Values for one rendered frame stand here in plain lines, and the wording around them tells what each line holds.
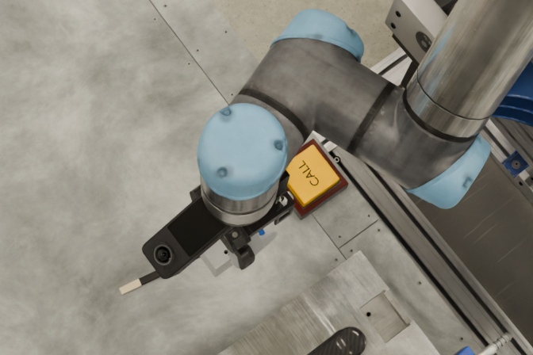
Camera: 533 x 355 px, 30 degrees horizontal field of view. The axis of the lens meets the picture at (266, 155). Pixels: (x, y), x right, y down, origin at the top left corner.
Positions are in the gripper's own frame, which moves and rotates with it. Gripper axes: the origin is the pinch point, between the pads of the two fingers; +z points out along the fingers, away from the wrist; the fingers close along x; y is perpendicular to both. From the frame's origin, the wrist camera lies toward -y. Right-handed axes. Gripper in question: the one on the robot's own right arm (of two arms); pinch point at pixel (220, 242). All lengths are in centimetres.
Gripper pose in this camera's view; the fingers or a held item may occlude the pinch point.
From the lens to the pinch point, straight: 117.6
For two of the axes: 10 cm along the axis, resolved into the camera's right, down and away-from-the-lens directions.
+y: 8.0, -5.6, 2.1
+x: -5.9, -7.8, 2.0
